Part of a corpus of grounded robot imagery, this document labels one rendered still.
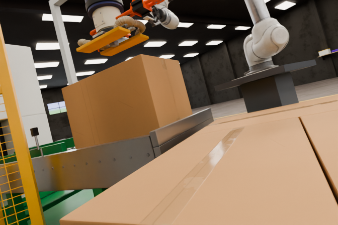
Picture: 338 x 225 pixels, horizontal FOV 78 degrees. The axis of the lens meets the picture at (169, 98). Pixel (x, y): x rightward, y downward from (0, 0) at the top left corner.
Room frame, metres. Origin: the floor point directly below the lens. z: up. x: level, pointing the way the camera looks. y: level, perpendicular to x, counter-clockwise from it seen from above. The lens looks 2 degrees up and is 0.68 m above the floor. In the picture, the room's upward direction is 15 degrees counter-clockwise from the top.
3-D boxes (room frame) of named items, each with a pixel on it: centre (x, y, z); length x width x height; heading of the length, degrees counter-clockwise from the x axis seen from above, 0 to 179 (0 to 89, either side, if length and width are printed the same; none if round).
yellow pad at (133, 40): (1.36, 0.20, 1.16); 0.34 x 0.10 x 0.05; 63
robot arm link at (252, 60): (1.48, -0.69, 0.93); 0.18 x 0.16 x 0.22; 1
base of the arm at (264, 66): (1.50, -0.68, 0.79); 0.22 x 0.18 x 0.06; 48
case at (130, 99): (1.26, 0.24, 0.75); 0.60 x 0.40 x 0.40; 62
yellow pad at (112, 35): (1.19, 0.29, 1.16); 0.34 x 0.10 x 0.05; 63
